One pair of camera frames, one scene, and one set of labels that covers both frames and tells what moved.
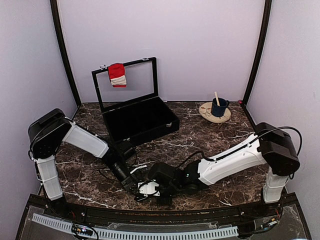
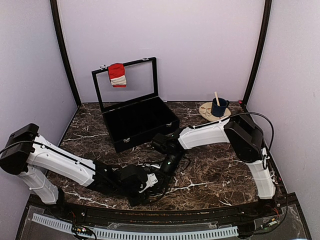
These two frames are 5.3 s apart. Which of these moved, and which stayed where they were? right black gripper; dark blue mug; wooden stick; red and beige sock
Moved: right black gripper
Stayed: wooden stick; dark blue mug; red and beige sock
